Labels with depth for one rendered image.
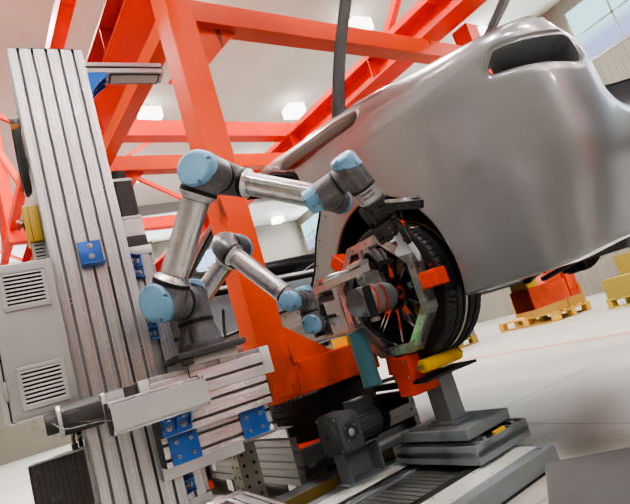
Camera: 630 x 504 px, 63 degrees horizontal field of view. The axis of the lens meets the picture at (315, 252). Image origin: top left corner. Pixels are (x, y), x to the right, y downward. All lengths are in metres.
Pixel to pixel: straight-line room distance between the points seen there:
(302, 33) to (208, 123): 1.07
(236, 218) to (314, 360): 0.81
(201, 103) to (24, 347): 1.57
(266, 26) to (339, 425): 2.33
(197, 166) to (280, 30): 2.02
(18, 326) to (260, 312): 1.13
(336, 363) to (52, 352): 1.42
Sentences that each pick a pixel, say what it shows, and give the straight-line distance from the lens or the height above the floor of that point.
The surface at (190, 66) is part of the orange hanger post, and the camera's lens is 2.96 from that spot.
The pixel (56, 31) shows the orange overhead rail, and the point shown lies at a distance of 4.49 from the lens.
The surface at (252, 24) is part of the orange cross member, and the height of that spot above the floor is 2.64.
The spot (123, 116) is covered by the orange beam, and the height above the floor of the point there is 2.62.
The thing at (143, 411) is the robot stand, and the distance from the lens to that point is 1.53.
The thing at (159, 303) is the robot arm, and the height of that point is 0.97.
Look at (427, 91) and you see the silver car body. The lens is 2.25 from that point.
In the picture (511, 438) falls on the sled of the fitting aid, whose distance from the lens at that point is 2.46.
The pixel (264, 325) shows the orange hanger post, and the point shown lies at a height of 0.89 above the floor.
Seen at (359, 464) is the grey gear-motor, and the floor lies 0.13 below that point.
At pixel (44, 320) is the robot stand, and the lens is 1.81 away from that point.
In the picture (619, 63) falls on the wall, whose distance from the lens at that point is 13.17.
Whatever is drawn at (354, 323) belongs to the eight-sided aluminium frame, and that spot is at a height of 0.77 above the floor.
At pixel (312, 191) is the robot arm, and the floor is 1.13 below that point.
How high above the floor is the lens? 0.72
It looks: 10 degrees up
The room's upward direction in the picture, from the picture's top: 17 degrees counter-clockwise
